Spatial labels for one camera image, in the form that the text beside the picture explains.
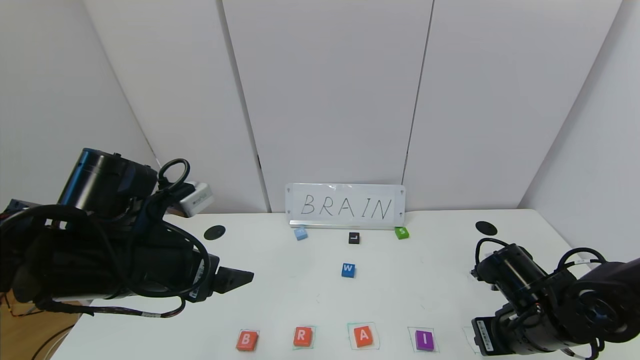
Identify black right camera cable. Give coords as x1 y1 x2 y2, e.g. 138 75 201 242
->
474 237 607 360

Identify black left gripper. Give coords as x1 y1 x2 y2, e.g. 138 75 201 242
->
184 248 255 303

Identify orange A letter block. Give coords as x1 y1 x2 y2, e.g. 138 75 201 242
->
353 326 374 349

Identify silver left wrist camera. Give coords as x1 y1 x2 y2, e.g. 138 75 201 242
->
179 182 215 218

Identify thin floor wires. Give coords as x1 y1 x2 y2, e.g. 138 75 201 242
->
0 295 76 360

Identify orange B letter block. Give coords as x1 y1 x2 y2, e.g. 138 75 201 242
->
236 331 259 352

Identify orange R letter block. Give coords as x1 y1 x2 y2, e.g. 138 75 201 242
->
293 326 314 348

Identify white BRAIN sign board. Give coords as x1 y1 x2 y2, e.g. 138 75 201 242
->
285 183 406 231

